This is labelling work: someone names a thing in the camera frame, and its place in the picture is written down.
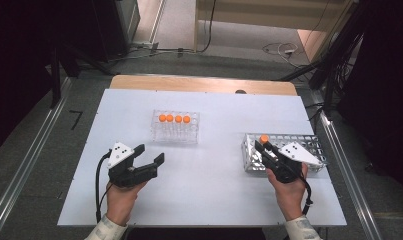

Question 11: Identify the clear acrylic tube rack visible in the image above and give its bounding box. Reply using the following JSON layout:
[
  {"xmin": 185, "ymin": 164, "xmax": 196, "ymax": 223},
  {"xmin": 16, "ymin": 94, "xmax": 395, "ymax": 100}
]
[{"xmin": 150, "ymin": 109, "xmax": 201, "ymax": 145}]

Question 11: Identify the hand-held gripper cable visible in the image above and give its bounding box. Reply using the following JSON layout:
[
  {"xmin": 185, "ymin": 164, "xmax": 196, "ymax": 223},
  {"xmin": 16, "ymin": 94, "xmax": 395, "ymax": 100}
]
[
  {"xmin": 94, "ymin": 151, "xmax": 113, "ymax": 224},
  {"xmin": 298, "ymin": 176, "xmax": 314, "ymax": 216}
]

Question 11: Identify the black hanging cable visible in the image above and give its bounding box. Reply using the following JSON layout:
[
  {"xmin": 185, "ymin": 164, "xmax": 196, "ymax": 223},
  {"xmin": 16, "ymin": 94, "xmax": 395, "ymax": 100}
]
[{"xmin": 197, "ymin": 0, "xmax": 218, "ymax": 54}]

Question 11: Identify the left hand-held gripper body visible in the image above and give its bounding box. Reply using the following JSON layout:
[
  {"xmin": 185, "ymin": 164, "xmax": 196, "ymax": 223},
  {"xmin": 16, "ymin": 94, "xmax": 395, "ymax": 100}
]
[{"xmin": 107, "ymin": 142, "xmax": 158, "ymax": 188}]

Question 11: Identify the right hand-held gripper cable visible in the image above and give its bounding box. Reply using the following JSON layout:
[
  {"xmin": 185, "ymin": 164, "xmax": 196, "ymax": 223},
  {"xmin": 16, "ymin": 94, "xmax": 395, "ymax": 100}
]
[{"xmin": 298, "ymin": 176, "xmax": 314, "ymax": 216}]

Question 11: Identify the beige desk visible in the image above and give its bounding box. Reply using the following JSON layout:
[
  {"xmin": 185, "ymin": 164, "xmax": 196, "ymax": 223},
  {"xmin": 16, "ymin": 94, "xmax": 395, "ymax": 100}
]
[{"xmin": 193, "ymin": 0, "xmax": 357, "ymax": 63}]

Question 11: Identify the metal floor rail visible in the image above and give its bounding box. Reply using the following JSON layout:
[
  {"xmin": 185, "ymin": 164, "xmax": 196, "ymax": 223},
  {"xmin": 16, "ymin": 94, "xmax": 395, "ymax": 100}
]
[
  {"xmin": 0, "ymin": 77, "xmax": 72, "ymax": 234},
  {"xmin": 317, "ymin": 109, "xmax": 384, "ymax": 240}
]

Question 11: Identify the left hand-held gripper cable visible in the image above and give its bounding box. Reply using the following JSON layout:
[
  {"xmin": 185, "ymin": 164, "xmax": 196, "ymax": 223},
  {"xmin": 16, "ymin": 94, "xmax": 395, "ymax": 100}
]
[{"xmin": 94, "ymin": 151, "xmax": 113, "ymax": 224}]

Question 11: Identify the white table board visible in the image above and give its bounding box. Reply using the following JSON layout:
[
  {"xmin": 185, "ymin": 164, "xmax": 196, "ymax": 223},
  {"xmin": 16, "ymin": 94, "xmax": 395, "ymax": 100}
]
[{"xmin": 57, "ymin": 88, "xmax": 348, "ymax": 228}]

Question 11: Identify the white floor cable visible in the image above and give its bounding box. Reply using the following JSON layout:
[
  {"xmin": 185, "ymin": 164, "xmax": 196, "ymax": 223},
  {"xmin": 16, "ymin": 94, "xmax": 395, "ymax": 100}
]
[{"xmin": 262, "ymin": 42, "xmax": 301, "ymax": 68}]

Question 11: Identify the perforated metal tube rack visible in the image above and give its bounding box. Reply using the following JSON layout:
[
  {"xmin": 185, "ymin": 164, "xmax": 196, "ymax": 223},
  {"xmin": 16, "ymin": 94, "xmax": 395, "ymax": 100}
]
[{"xmin": 240, "ymin": 132, "xmax": 328, "ymax": 174}]

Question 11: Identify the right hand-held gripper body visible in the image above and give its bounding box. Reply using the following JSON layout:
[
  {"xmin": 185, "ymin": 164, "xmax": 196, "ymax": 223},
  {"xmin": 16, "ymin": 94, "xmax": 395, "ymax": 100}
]
[{"xmin": 262, "ymin": 141, "xmax": 323, "ymax": 184}]

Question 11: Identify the orange-capped clear test tube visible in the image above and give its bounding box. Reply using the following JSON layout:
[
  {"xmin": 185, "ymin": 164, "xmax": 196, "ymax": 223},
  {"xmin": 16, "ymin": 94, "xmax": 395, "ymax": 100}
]
[
  {"xmin": 258, "ymin": 134, "xmax": 273, "ymax": 151},
  {"xmin": 165, "ymin": 114, "xmax": 175, "ymax": 138},
  {"xmin": 158, "ymin": 113, "xmax": 168, "ymax": 138},
  {"xmin": 182, "ymin": 115, "xmax": 192, "ymax": 139},
  {"xmin": 174, "ymin": 114, "xmax": 184, "ymax": 139}
]

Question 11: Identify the person's left hand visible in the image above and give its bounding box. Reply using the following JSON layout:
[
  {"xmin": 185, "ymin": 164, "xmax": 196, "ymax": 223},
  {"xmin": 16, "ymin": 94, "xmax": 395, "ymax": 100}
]
[{"xmin": 105, "ymin": 179, "xmax": 148, "ymax": 226}]

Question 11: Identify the person's right hand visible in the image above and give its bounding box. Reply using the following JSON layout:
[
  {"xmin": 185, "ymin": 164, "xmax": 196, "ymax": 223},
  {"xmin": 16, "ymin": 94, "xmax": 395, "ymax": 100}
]
[{"xmin": 265, "ymin": 162, "xmax": 309, "ymax": 222}]

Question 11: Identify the wooden table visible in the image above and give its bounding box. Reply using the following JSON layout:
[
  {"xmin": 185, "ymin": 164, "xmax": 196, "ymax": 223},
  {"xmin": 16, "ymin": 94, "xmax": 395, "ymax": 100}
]
[{"xmin": 109, "ymin": 74, "xmax": 298, "ymax": 97}]

